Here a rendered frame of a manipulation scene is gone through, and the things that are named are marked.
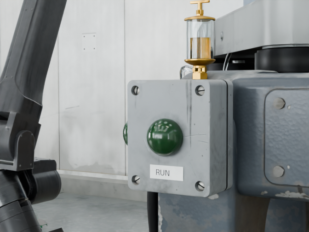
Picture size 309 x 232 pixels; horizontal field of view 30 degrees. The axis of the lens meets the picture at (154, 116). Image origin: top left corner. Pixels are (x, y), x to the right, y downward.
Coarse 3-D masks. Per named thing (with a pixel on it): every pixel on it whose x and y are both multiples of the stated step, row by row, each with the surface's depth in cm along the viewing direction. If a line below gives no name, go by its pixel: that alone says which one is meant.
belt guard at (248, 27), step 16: (256, 0) 61; (272, 0) 58; (288, 0) 57; (304, 0) 56; (224, 16) 74; (240, 16) 67; (256, 16) 61; (272, 16) 58; (288, 16) 57; (304, 16) 56; (224, 32) 74; (240, 32) 67; (256, 32) 61; (272, 32) 58; (288, 32) 57; (304, 32) 56; (224, 48) 74; (240, 48) 67; (256, 48) 80; (272, 48) 59
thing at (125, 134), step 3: (126, 123) 49; (126, 126) 48; (123, 129) 49; (126, 129) 48; (123, 132) 49; (126, 132) 48; (123, 135) 49; (126, 135) 48; (123, 138) 49; (126, 138) 48; (126, 141) 48; (126, 144) 49
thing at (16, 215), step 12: (12, 204) 80; (24, 204) 82; (0, 216) 80; (12, 216) 80; (24, 216) 80; (0, 228) 80; (12, 228) 79; (24, 228) 80; (36, 228) 81; (60, 228) 84
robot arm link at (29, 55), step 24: (24, 0) 86; (48, 0) 85; (24, 24) 85; (48, 24) 86; (24, 48) 83; (48, 48) 86; (24, 72) 82; (0, 96) 82; (24, 96) 81; (0, 120) 83; (24, 120) 81; (0, 144) 80
